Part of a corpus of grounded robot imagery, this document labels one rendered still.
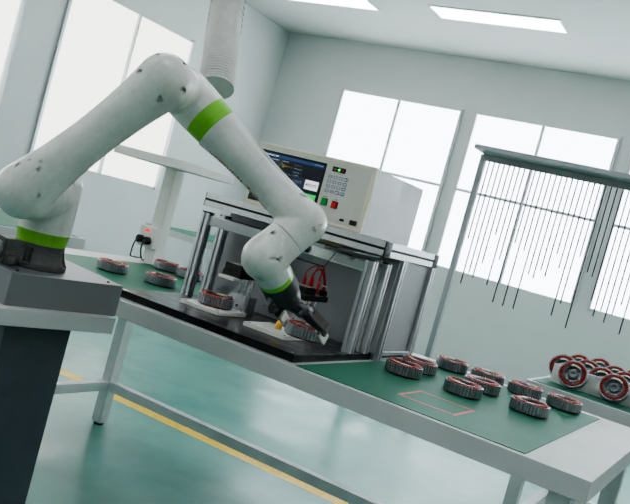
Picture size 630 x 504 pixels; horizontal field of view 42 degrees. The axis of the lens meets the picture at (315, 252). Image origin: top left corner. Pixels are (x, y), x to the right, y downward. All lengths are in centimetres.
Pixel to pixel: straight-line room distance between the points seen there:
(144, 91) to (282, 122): 844
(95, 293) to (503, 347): 702
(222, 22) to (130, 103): 201
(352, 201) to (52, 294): 94
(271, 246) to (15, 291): 59
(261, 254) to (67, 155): 48
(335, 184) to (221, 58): 135
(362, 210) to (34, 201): 100
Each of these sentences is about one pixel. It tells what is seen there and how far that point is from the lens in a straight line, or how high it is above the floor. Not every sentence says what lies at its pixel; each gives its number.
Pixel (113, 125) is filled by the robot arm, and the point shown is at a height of 120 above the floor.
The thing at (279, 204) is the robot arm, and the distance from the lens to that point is 192.
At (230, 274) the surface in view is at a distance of 256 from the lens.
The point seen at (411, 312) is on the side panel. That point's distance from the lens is 272.
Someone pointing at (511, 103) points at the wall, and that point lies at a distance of 911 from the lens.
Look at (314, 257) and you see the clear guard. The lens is 220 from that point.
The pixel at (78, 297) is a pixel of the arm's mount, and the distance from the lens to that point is 207.
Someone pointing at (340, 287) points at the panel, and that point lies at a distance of 259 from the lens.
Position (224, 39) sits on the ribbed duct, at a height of 179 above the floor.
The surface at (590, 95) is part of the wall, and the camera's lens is 894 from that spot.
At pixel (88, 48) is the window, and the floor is 209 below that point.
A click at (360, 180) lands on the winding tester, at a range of 247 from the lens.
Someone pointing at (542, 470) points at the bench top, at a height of 73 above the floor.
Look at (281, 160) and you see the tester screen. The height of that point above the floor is 127.
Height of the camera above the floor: 112
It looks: 2 degrees down
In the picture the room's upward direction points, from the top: 15 degrees clockwise
